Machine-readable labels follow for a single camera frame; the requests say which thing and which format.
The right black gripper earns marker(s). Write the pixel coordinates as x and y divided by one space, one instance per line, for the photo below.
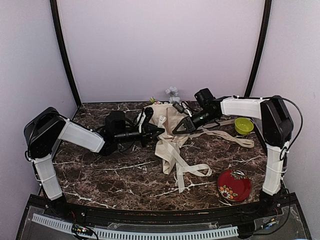
189 126

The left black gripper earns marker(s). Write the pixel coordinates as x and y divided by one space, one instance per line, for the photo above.
149 134

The beige wrapping paper sheet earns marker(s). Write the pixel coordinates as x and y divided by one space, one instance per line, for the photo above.
167 117

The blue fake flower stem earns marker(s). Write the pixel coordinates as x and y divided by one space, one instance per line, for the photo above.
173 94

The white printed ribbon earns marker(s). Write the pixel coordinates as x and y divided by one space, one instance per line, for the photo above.
202 169

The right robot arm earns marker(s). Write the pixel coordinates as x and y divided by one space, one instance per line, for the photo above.
277 127

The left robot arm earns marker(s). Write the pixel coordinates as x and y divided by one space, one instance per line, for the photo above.
46 132

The yellow-green cup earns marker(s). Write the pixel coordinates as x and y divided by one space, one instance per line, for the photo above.
243 126

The red floral plate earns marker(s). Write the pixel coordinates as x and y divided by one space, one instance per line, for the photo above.
234 185

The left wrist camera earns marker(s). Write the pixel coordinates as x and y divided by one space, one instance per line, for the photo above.
143 119

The white slotted cable duct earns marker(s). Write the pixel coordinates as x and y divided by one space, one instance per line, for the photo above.
122 232

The black front table rail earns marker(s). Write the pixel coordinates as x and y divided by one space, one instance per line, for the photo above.
97 216

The right black frame post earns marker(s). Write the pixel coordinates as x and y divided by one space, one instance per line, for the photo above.
259 47

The black frame post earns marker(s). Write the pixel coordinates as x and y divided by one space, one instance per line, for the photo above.
259 47
63 52

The left black frame post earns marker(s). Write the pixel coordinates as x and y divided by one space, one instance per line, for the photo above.
63 52

